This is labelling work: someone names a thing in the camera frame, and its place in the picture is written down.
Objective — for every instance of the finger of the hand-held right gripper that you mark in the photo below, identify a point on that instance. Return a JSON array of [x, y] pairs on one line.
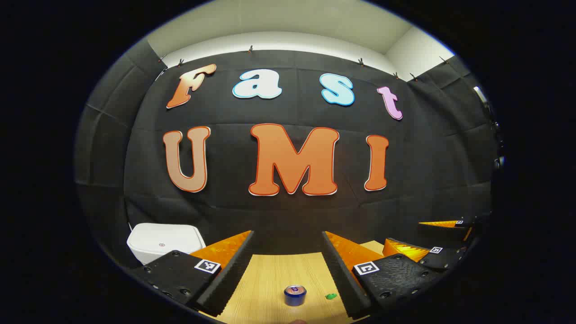
[[465, 223], [450, 258]]

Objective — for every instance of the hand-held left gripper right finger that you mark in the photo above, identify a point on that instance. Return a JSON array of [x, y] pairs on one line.
[[344, 279]]

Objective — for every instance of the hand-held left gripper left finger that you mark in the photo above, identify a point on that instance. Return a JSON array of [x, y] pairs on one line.
[[231, 272]]

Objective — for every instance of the blue pop can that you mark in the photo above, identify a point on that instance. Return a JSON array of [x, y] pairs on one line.
[[295, 295]]

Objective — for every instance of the white desktop garbage bin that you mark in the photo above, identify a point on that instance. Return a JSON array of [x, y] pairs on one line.
[[162, 243]]

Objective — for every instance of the wooden desktop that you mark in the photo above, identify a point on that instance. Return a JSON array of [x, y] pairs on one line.
[[270, 279]]

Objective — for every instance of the black backdrop cloth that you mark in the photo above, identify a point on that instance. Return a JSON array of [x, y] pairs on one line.
[[292, 216]]

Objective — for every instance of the row of small cloth clips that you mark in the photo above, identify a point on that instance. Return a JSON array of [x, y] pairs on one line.
[[250, 48]]

